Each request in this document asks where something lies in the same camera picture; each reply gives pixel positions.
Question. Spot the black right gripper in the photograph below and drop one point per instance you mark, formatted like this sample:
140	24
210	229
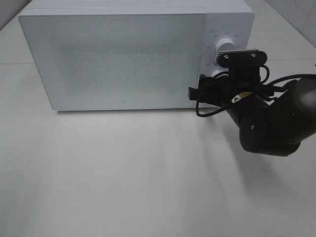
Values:
226	95

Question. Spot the white timer knob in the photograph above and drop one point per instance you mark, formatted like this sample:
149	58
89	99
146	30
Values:
218	73

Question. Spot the white microwave door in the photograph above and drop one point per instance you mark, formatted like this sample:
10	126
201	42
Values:
116	62

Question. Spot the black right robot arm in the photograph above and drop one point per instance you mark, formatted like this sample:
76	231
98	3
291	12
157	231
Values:
273	118

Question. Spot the white power knob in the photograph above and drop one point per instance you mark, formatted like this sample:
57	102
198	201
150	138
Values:
226	43

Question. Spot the white microwave oven body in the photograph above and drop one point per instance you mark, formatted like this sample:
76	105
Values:
232	18

